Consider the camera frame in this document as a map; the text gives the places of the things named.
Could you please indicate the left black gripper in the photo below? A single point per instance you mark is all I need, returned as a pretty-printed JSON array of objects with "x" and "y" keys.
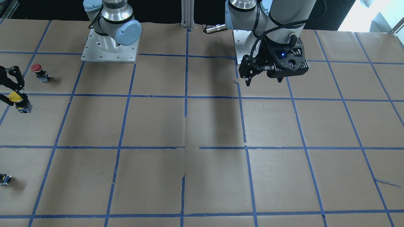
[{"x": 267, "y": 54}]

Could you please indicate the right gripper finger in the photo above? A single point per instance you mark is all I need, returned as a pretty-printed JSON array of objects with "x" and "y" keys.
[
  {"x": 12, "y": 78},
  {"x": 6, "y": 100}
]

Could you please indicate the yellow push button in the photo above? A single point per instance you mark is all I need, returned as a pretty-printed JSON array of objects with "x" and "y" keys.
[{"x": 22, "y": 103}]

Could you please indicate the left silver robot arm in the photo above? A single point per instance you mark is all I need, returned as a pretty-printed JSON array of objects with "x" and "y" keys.
[{"x": 290, "y": 14}]

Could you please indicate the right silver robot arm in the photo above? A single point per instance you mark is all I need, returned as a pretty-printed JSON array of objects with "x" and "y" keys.
[{"x": 47, "y": 56}]

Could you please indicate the red push button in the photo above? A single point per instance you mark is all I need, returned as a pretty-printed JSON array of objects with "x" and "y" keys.
[{"x": 41, "y": 75}]

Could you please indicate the black button at edge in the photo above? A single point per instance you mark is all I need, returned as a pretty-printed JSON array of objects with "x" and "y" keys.
[{"x": 5, "y": 179}]

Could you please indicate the brown paper table cover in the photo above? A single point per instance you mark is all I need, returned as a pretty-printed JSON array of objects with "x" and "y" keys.
[{"x": 191, "y": 145}]

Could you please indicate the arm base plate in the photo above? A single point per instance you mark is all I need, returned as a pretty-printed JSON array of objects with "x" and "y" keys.
[
  {"x": 245, "y": 37},
  {"x": 104, "y": 49}
]

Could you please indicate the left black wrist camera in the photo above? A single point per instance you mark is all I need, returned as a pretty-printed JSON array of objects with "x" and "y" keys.
[{"x": 287, "y": 61}]

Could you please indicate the aluminium frame post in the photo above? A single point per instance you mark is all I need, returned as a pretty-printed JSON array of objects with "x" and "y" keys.
[{"x": 187, "y": 14}]

